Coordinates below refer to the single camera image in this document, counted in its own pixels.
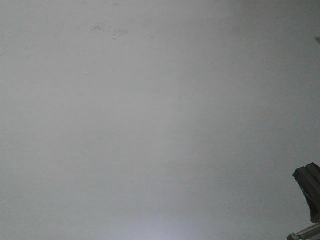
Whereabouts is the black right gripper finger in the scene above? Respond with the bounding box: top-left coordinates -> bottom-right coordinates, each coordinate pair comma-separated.
305,163 -> 320,200
293,167 -> 316,223

